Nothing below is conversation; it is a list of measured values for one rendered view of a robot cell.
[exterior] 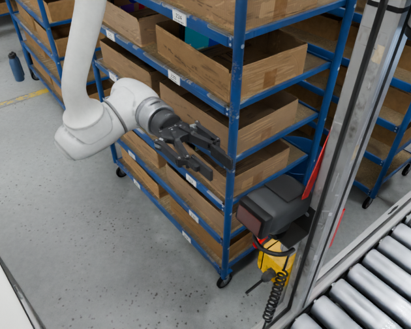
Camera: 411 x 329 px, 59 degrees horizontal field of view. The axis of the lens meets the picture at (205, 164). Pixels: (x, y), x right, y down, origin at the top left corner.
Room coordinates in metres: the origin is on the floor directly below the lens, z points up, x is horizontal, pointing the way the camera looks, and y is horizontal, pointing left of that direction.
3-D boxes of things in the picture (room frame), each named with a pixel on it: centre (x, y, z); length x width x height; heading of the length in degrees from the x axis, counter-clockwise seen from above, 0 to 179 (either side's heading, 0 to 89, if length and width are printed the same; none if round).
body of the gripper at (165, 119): (0.74, 0.08, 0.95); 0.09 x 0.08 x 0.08; 39
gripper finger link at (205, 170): (0.60, 0.01, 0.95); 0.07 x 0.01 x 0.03; 39
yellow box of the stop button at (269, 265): (0.42, -0.13, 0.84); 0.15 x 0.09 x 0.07; 129
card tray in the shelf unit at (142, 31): (1.50, 0.23, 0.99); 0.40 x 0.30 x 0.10; 37
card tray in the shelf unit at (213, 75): (1.13, -0.07, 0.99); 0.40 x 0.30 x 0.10; 35
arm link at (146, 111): (0.79, 0.13, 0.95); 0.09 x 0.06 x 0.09; 129
